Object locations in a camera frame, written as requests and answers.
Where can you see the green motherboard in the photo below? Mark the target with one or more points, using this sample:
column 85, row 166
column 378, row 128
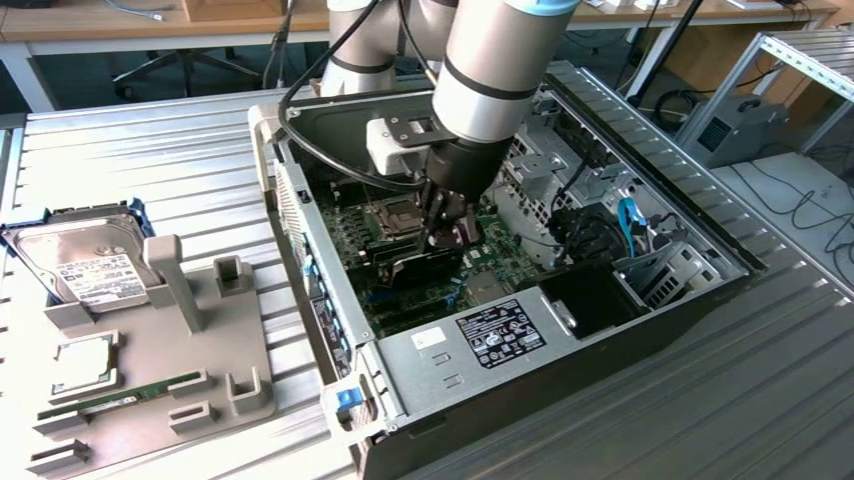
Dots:
column 496, row 240

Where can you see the black office chair base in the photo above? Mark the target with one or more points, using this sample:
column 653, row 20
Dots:
column 190, row 57

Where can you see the black graphics card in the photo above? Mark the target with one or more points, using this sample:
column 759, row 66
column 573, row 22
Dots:
column 420, row 270

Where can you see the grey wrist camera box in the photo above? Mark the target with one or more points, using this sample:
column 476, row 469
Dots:
column 390, row 155

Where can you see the silver drive cage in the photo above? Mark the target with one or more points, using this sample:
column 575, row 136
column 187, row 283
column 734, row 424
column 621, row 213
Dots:
column 603, row 182

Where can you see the silver power supply unit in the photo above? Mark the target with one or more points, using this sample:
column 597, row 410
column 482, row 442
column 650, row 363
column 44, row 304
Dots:
column 427, row 370

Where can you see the aluminium frame rack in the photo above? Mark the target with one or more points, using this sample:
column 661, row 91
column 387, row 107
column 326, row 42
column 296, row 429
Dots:
column 817, row 57

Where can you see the black expansion slot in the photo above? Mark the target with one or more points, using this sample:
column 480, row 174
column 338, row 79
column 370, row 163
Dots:
column 407, row 307

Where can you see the silver CPU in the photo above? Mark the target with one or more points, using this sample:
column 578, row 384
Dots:
column 83, row 365

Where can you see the metal CPU socket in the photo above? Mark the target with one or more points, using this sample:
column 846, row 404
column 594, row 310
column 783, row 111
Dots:
column 394, row 215

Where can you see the brown cardboard box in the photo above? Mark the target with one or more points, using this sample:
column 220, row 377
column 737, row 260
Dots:
column 227, row 10

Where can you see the dark RAM stick with label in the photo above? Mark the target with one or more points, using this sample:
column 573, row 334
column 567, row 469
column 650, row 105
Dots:
column 387, row 252

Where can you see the wooden desk white frame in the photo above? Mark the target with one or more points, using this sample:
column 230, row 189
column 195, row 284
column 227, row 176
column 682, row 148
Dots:
column 67, row 22
column 734, row 16

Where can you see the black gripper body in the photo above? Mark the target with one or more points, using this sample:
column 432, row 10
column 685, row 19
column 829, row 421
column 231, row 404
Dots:
column 463, row 167

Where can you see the hard disk drive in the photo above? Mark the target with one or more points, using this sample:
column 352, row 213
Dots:
column 138, row 210

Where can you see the blue case latch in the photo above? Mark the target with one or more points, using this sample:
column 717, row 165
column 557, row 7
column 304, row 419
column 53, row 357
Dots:
column 348, row 398

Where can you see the grey parts rack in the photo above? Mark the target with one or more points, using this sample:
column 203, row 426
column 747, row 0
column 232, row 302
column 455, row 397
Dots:
column 154, row 380

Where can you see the green RAM stick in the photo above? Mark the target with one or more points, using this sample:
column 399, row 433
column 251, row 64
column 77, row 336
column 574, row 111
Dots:
column 114, row 400

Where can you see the grey cabinet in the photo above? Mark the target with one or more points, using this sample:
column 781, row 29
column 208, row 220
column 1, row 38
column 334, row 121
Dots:
column 741, row 135

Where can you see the silver chipset heat sink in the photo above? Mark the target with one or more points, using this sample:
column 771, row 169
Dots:
column 488, row 290

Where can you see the silver hard disk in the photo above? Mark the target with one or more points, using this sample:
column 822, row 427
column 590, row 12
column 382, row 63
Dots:
column 73, row 260

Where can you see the open black PC case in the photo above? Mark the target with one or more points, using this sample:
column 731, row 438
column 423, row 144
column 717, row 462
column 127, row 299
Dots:
column 667, row 360

